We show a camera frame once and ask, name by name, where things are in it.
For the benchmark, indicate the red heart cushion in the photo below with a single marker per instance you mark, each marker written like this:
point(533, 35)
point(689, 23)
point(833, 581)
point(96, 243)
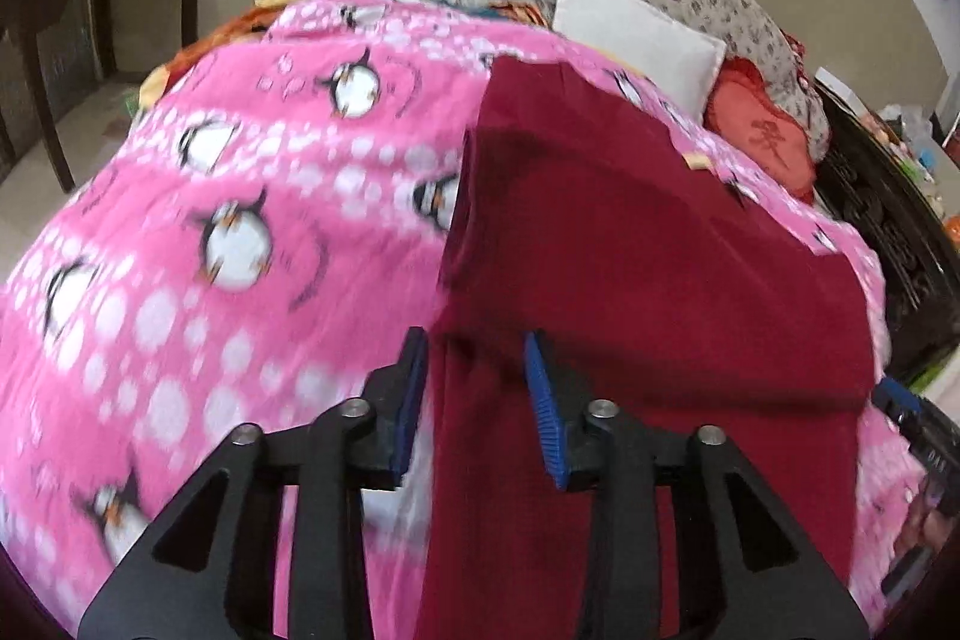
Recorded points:
point(740, 111)

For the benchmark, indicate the orange yellow patterned blanket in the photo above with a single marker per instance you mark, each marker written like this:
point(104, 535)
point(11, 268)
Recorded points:
point(249, 26)

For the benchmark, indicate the pink penguin blanket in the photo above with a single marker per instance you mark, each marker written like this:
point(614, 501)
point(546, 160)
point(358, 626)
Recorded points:
point(265, 237)

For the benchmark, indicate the dark red garment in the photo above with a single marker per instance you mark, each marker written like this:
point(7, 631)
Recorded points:
point(680, 301)

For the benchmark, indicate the dark carved headboard cabinet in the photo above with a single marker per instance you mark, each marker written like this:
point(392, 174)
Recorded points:
point(861, 183)

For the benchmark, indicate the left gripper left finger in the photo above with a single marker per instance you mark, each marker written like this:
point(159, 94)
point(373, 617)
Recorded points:
point(206, 566)

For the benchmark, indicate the person right hand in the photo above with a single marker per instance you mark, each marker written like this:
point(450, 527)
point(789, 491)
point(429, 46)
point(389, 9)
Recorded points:
point(925, 527)

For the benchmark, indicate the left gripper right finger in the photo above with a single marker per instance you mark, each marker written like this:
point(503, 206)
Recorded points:
point(744, 566)

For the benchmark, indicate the white pillow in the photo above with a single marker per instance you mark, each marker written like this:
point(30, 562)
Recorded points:
point(682, 62)

